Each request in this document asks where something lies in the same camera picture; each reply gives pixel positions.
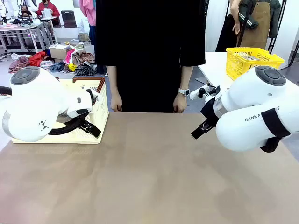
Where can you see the grey frame work table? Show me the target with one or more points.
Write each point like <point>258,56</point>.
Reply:
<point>23,30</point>

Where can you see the background person red top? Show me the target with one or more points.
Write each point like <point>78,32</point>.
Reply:
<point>52,8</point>

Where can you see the person's right hand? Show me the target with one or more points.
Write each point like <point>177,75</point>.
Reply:
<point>116,103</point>

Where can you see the background person black dress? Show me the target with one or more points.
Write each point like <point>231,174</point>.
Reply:
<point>227,35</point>

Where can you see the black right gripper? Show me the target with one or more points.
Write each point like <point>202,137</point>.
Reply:
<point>210,112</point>

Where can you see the yellow plastic basket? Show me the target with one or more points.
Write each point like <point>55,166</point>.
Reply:
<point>240,64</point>

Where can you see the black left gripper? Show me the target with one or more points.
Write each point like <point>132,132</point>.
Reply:
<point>84,123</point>

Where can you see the person's black-clothed body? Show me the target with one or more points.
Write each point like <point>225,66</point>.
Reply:
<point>149,58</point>

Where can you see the brown apron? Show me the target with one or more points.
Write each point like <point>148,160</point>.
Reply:
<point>257,25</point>

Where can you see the cardboard box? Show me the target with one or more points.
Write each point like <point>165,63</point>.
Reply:
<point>58,54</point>

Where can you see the dark green jacket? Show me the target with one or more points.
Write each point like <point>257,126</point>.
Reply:
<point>275,21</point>

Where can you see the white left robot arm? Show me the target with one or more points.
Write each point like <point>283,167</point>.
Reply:
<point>35,105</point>

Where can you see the white wrist watch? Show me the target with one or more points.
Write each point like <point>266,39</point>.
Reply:
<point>184,91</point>

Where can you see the red cloth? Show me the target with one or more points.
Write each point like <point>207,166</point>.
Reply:
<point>37,59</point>

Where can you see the black white checkered bag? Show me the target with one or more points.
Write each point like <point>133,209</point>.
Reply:
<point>85,70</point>

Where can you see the pink hanging garment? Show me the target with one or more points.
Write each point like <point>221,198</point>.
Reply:
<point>87,11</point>

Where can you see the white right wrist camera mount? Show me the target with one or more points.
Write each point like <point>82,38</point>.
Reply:
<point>198,93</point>

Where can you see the person's left forearm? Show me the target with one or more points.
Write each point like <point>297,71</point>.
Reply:
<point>185,77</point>

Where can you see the pink plaid cloth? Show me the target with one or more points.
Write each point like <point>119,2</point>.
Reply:
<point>18,64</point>

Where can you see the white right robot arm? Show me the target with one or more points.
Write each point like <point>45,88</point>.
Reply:
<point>245,100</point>

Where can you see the black tripod stand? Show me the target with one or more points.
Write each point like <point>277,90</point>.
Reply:
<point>278,28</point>

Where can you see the cream plastic shopping basket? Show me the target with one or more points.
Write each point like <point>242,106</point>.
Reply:
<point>99,112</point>

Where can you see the white side table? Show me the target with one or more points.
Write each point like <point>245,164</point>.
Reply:
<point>215,67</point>

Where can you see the blue hanging garment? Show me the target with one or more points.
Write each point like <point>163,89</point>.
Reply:
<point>92,35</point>

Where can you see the person's right forearm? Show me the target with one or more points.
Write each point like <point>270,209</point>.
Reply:
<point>113,79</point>

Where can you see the person's left hand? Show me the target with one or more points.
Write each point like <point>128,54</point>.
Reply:
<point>180,104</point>

